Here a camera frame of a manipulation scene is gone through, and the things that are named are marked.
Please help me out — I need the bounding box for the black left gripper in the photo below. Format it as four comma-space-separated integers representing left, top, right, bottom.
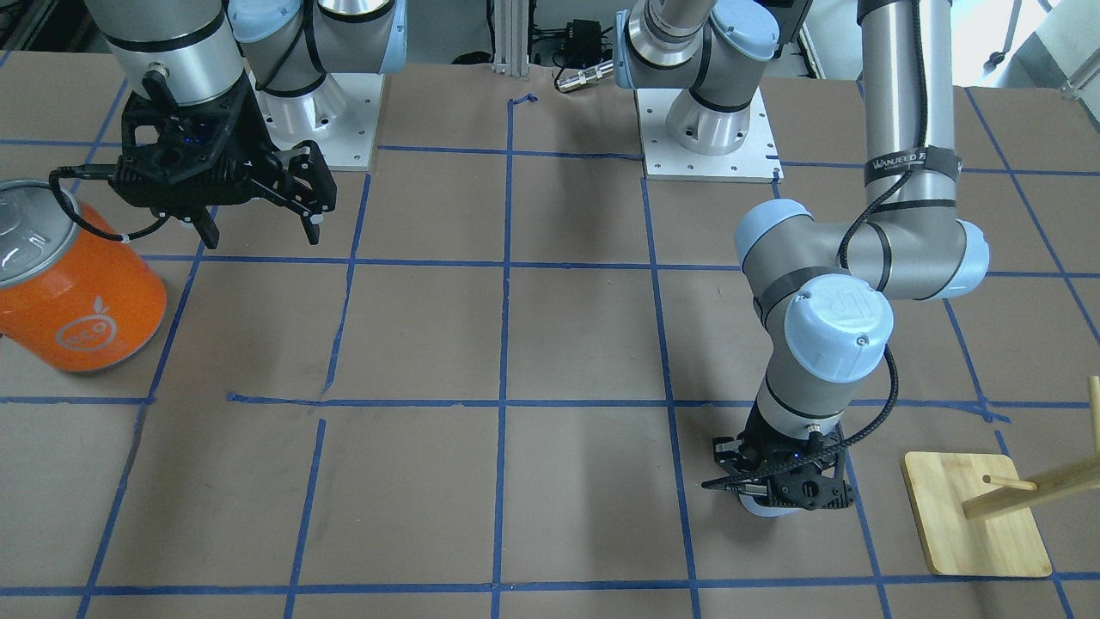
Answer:
700, 406, 855, 511

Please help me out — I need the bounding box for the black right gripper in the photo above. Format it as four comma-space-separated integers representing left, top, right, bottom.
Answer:
113, 73, 337, 248

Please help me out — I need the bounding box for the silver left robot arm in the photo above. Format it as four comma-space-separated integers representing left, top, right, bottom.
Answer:
613, 1, 990, 517

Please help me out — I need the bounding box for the wooden cup rack stand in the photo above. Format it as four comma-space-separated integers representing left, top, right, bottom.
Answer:
901, 376, 1100, 577

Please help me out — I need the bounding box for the orange soda can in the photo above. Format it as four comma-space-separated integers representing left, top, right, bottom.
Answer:
1, 179, 168, 372

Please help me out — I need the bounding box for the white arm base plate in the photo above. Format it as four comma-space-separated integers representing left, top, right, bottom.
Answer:
635, 88, 785, 183
259, 73, 385, 172

